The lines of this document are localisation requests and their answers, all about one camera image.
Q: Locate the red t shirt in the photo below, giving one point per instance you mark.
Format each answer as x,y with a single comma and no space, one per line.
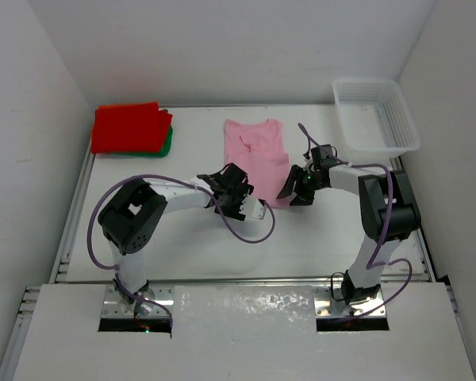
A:
112,123

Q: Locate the green t shirt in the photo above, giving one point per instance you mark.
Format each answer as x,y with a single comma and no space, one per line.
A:
152,139

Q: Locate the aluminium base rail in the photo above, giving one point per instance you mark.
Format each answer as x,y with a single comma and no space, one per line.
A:
325,298

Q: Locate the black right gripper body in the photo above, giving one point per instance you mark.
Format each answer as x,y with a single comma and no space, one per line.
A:
310,182

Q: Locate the white plastic bin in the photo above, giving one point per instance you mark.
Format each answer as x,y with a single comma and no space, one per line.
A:
375,122

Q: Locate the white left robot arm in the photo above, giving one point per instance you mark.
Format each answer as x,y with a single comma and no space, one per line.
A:
129,219

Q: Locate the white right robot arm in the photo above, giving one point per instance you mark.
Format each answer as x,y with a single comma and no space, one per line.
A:
388,212

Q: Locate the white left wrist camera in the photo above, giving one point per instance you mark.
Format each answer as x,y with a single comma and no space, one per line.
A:
252,207

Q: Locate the pink t shirt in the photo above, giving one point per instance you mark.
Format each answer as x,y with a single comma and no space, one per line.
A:
258,150

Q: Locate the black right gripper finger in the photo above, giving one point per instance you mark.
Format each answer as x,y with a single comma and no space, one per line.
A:
304,198
290,182

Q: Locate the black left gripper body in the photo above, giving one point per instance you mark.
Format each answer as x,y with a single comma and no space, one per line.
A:
231,205

